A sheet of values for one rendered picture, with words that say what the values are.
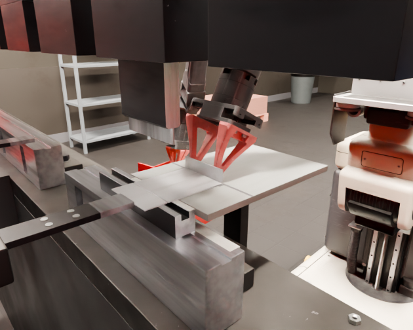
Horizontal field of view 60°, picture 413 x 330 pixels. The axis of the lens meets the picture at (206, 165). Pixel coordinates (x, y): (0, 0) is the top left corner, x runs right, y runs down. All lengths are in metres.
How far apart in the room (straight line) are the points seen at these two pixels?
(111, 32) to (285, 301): 0.39
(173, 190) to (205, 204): 0.06
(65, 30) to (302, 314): 0.48
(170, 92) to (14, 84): 4.07
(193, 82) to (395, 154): 0.63
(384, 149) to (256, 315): 0.82
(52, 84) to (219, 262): 4.27
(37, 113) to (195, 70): 3.63
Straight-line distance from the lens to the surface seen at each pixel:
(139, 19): 0.37
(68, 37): 0.53
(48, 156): 0.86
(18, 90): 4.46
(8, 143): 0.79
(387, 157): 1.19
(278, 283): 0.53
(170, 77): 0.40
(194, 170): 0.55
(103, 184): 0.58
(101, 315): 0.63
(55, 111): 4.62
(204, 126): 0.56
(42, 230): 0.42
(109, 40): 0.42
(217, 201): 0.45
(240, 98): 0.53
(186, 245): 0.42
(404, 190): 1.16
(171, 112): 0.40
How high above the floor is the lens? 1.20
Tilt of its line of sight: 20 degrees down
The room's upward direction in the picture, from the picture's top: straight up
